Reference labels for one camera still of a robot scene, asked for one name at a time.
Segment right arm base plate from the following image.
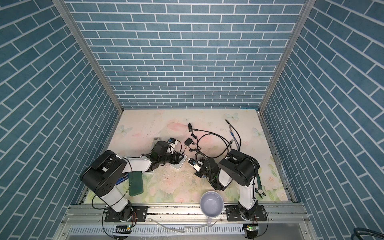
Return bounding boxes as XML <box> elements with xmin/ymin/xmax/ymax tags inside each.
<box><xmin>224</xmin><ymin>204</ymin><xmax>268</xmax><ymax>222</ymax></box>

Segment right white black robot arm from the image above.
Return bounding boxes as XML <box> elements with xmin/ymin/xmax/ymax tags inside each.
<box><xmin>189</xmin><ymin>150</ymin><xmax>263</xmax><ymax>211</ymax></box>

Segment aluminium frame rail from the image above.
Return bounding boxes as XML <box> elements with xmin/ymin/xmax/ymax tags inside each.
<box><xmin>54</xmin><ymin>202</ymin><xmax>316</xmax><ymax>240</ymax></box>

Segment green network switch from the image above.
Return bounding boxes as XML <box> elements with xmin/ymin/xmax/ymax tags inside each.
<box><xmin>129</xmin><ymin>171</ymin><xmax>144</xmax><ymax>197</ymax></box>

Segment lavender mug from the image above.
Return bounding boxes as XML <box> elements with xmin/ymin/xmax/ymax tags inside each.
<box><xmin>200</xmin><ymin>191</ymin><xmax>224</xmax><ymax>227</ymax></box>

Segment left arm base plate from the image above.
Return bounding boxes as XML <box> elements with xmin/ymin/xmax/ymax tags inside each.
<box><xmin>104</xmin><ymin>205</ymin><xmax>148</xmax><ymax>223</ymax></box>

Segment green handled pliers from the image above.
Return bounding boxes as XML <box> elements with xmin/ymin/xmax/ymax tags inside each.
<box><xmin>256</xmin><ymin>174</ymin><xmax>266</xmax><ymax>198</ymax></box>

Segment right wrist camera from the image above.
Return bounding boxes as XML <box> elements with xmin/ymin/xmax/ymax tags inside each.
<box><xmin>188</xmin><ymin>158</ymin><xmax>201</xmax><ymax>172</ymax></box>

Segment white network switch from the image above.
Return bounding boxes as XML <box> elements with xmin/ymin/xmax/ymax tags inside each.
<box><xmin>169</xmin><ymin>153</ymin><xmax>187</xmax><ymax>170</ymax></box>

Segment black thick cable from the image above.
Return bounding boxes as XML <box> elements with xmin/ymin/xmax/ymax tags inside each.
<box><xmin>191</xmin><ymin>128</ymin><xmax>233</xmax><ymax>169</ymax></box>

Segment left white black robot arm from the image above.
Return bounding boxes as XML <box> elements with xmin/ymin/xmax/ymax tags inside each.
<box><xmin>80</xmin><ymin>141</ymin><xmax>187</xmax><ymax>218</ymax></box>

